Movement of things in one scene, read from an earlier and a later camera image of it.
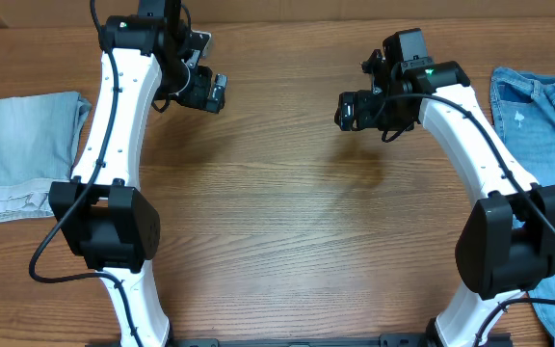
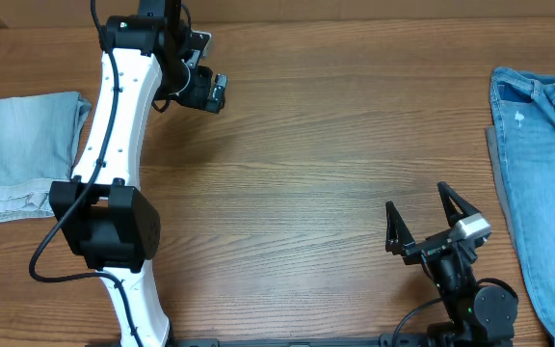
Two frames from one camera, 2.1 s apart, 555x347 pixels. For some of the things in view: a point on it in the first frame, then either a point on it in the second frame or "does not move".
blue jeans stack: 541,120 does not move
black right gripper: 348,112 -> 432,247
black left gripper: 198,98 does not move
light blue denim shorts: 18,146 does not move
